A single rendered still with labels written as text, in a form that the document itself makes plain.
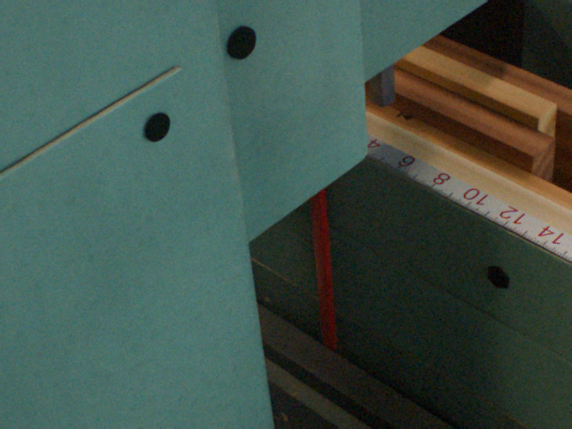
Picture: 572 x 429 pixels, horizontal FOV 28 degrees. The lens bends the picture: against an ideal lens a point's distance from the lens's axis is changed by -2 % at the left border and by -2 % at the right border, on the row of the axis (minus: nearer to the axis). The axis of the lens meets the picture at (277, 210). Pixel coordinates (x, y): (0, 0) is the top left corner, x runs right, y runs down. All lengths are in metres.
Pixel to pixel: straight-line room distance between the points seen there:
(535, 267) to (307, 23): 0.16
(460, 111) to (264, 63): 0.20
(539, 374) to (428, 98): 0.15
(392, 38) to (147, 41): 0.23
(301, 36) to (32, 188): 0.15
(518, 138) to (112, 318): 0.28
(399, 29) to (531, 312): 0.13
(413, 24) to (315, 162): 0.11
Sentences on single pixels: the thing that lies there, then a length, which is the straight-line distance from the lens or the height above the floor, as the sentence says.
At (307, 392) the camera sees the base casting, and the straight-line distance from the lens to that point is 0.64.
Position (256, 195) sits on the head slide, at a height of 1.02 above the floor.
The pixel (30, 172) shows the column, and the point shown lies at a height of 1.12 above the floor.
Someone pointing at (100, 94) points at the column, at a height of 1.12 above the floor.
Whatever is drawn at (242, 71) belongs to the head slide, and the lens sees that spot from 0.38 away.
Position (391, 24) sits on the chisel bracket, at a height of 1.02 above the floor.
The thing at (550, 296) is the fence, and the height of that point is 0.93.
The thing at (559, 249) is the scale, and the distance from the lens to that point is 0.49.
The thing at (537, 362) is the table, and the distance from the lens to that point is 0.53.
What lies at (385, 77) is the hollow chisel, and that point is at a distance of 0.56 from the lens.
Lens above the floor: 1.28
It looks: 40 degrees down
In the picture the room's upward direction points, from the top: 6 degrees counter-clockwise
